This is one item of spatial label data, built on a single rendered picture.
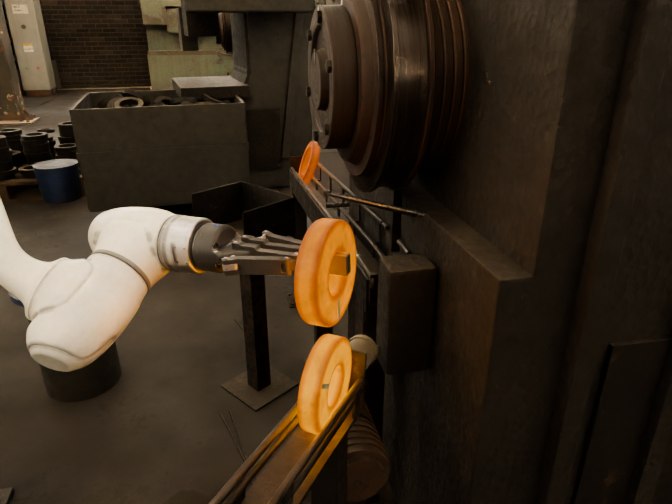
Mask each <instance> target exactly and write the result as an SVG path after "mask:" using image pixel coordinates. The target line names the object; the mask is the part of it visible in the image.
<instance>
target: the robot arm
mask: <svg viewBox="0 0 672 504"><path fill-rule="evenodd" d="M88 241H89V245H90V247H91V249H92V251H93V252H92V254H91V255H90V256H89V257H88V258H87V260H85V259H78V260H71V259H68V258H60V259H58V260H56V261H53V262H43V261H39V260H37V259H34V258H32V257H31V256H29V255H28V254H27V253H25V252H24V251H23V250H22V248H21V247H20V245H19V244H18V242H17V240H16V238H15V235H14V233H13V230H12V227H11V225H10V222H9V219H8V216H7V214H6V211H5V208H4V205H3V203H2V200H1V197H0V285H1V286H3V287H4V288H5V289H6V290H8V291H9V292H10V293H12V294H13V295H14V296H16V297H17V298H18V299H19V300H21V302H22V303H23V304H24V307H25V315H26V317H27V319H29V320H31V321H32V322H31V324H30V325H29V326H28V329H27V334H26V343H27V349H28V351H29V352H30V355H31V357H32V358H33V359H34V360H35V361H36V362H38V363H39V364H41V365H43V366H45V367H47V368H50V369H53V370H57V371H62V372H70V371H73V370H76V369H81V368H84V367H86V366H87V365H89V364H91V363H92V362H93V361H95V360H96V359H97V358H98V357H100V356H101V355H102V354H103V353H104V352H105V351H106V350H107V349H108V348H109V347H110V346H111V345H112V344H113V343H114V342H115V340H116V339H117V338H118V337H119V336H120V334H121V333H122V332H123V331H124V329H125V328H126V327H127V325H128V324H129V323H130V321H131V320H132V318H133V317H134V315H135V314H136V312H137V311H138V309H139V307H140V304H141V302H142V300H143V298H144V297H145V295H146V294H147V292H148V291H149V290H150V289H151V287H152V286H153V285H154V284H155V283H156V282H158V281H159V280H160V279H161V278H162V277H164V276H165V275H166V274H168V273H169V271H170V270H171V271H174V272H185V273H192V274H203V273H205V272H206V271H210V272H216V273H223V274H224V275H225V276H230V275H239V274H243V275H279V276H289V275H291V274H292V271H295V266H296V261H297V256H298V252H299V248H300V245H301V243H302V240H298V239H294V238H289V237H285V236H281V235H276V234H273V233H271V232H270V231H263V232H262V236H261V237H258V238H256V237H253V236H251V235H242V236H240V235H239V234H238V233H237V232H236V231H235V229H234V228H233V227H231V226H230V225H225V224H216V223H213V222H212V221H211V220H209V219H207V218H201V217H191V216H186V215H176V214H173V213H171V212H169V211H167V210H162V209H158V208H150V207H121V208H115V209H111V210H108V211H105V212H103V213H101V214H99V215H98V216H97V217H96V218H95V219H94V220H93V221H92V223H91V225H90V227H89V231H88ZM350 272H351V264H350V253H347V252H338V251H337V252H336V253H335V255H334V257H333V259H332V261H331V265H330V269H329V274H333V275H340V276H347V275H348V274H349V273H350Z"/></svg>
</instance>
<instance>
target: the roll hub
mask: <svg viewBox="0 0 672 504"><path fill-rule="evenodd" d="M318 6H319V11H322V23H319V25H318V23H316V11H318ZM318 6H317V7H316V8H315V10H314V13H313V16H312V20H311V26H310V30H311V32H312V40H311V41H309V46H308V86H310V89H311V96H310V97H309V101H310V110H311V118H312V124H313V129H314V130H317V131H318V136H319V137H318V141H317V143H318V145H319V146H320V147H321V148H322V149H342V148H346V147H347V146H348V145H349V143H350V141H351V138H352V135H353V132H354V127H355V121H356V114H357V103H358V62H357V50H356V41H355V35H354V30H353V25H352V21H351V18H350V15H349V13H348V11H347V10H346V8H345V7H344V6H342V5H318ZM326 60H331V63H332V71H331V73H327V72H326V69H325V62H326ZM324 123H328V124H329V135H324V133H323V124H324Z"/></svg>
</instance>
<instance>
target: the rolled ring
mask: <svg viewBox="0 0 672 504"><path fill-rule="evenodd" d="M319 156H320V146H319V145H318V143H317V142H315V141H310V143H309V144H308V145H307V147H306V149H305V152H304V154H303V157H302V160H301V163H300V167H299V172H298V175H299V176H300V177H301V178H302V180H303V181H304V182H305V183H306V185H307V184H308V183H309V182H310V181H311V179H312V177H313V175H314V173H315V170H316V167H317V164H318V161H319Z"/></svg>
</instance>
